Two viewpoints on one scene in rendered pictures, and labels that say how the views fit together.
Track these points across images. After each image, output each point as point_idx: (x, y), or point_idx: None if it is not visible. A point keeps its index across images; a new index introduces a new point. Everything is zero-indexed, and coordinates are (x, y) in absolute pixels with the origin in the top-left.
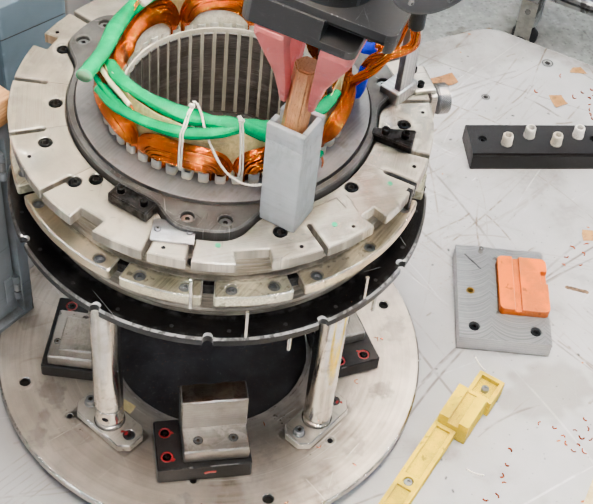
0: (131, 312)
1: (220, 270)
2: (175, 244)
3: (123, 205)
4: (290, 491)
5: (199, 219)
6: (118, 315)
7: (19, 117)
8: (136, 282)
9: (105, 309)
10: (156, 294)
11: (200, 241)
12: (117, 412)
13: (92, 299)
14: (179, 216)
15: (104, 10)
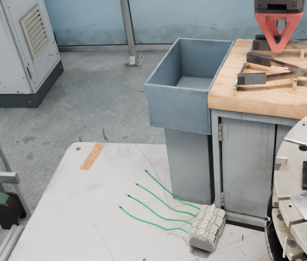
0: (275, 237)
1: (302, 247)
2: (297, 211)
3: (302, 172)
4: None
5: None
6: (268, 232)
7: None
8: (275, 217)
9: (267, 224)
10: (277, 232)
11: None
12: None
13: (269, 215)
14: None
15: None
